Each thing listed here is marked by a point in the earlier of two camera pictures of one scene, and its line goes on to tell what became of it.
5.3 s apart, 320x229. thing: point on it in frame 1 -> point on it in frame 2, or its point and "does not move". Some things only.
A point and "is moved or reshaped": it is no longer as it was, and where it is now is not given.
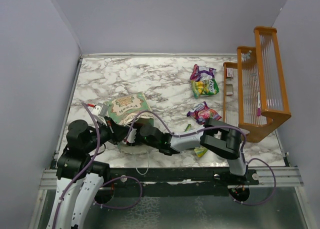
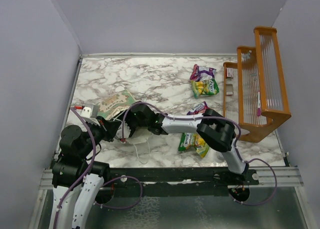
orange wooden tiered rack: x=262 y=100 does not move
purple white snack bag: x=202 y=73 does not move
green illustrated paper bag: x=124 y=110 is moved or reshaped
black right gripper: x=138 y=131 -> x=129 y=114
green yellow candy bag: x=206 y=87 does not move
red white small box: x=229 y=72 does not move
